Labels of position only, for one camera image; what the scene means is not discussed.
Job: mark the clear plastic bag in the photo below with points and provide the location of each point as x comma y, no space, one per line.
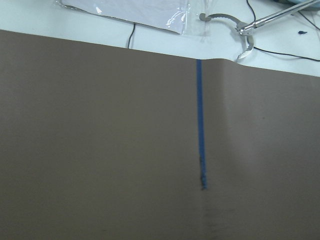
178,16

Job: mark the reacher grabber stick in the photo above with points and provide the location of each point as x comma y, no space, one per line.
245,30

